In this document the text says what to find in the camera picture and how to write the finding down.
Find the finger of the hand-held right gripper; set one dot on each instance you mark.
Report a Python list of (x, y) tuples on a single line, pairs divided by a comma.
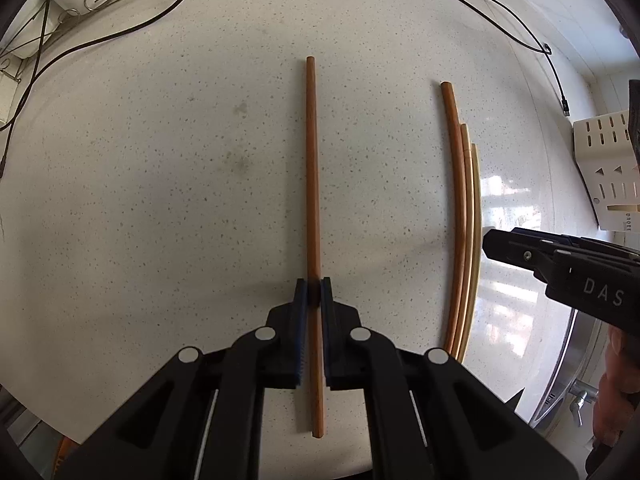
[(515, 255), (560, 241)]

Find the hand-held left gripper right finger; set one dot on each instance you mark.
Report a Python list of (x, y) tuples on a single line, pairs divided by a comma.
[(327, 340)]

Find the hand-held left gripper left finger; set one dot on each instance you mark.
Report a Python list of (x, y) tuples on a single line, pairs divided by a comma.
[(300, 340)]

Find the light grooved wooden chopstick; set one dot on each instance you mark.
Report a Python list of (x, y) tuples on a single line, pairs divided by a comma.
[(477, 200)]

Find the cream utensil holder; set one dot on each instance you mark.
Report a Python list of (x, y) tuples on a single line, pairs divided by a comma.
[(605, 180)]

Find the person's right hand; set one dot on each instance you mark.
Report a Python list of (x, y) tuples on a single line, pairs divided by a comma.
[(617, 400)]

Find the stainless steel sink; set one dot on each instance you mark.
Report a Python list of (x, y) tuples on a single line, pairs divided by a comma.
[(565, 360)]

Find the chrome faucet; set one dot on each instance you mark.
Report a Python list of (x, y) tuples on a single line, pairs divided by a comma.
[(580, 400)]

